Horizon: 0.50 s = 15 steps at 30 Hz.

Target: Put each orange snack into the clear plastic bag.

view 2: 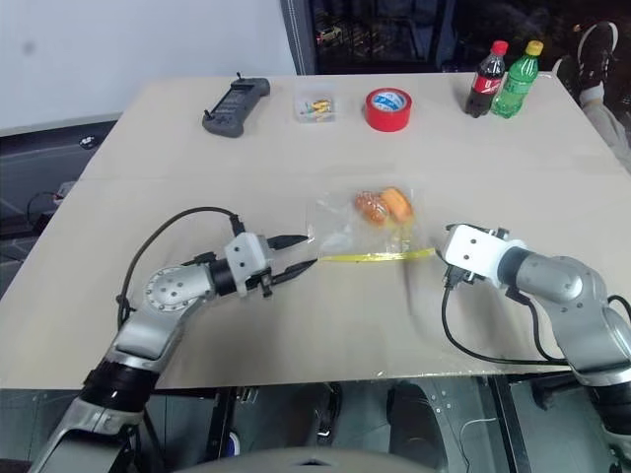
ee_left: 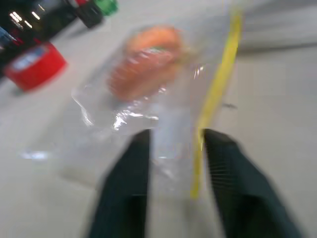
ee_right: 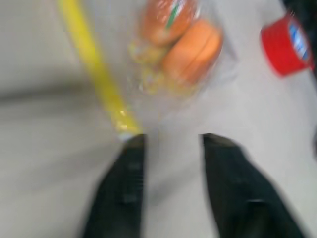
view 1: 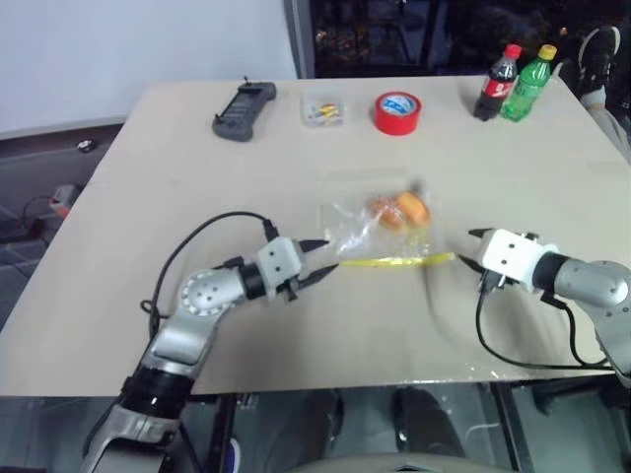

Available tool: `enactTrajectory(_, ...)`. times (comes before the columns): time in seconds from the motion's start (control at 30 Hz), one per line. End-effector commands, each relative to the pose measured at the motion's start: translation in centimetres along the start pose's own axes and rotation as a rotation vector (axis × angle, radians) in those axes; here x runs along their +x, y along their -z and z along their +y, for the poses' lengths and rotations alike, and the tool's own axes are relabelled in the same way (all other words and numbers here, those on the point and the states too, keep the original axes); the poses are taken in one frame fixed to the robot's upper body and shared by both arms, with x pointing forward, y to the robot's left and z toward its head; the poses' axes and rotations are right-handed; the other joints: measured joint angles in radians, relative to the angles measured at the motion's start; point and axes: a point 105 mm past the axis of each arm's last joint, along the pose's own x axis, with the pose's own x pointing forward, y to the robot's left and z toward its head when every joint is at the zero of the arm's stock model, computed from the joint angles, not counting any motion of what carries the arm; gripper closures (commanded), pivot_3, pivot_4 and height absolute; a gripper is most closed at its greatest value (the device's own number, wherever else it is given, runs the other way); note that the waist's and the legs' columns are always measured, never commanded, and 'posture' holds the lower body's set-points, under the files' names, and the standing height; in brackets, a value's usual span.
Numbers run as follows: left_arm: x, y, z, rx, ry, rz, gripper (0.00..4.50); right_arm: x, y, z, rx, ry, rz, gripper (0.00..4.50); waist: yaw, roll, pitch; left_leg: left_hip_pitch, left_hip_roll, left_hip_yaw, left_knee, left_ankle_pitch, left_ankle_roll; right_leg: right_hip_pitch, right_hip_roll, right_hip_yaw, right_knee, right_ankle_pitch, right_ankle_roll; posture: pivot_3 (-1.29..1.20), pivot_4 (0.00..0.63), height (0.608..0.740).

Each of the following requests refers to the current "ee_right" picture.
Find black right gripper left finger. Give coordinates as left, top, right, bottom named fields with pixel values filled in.
left=81, top=133, right=147, bottom=238

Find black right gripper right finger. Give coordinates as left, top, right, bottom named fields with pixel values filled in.
left=202, top=132, right=306, bottom=238

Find clear bag with yellow zip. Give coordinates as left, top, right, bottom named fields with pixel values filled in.
left=57, top=0, right=240, bottom=142

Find round orange burger bun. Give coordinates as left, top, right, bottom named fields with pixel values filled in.
left=161, top=19, right=224, bottom=85

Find long bun with green stripe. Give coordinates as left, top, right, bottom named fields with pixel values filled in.
left=138, top=0, right=200, bottom=47

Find red tape roll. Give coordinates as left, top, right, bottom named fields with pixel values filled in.
left=259, top=16, right=316, bottom=78

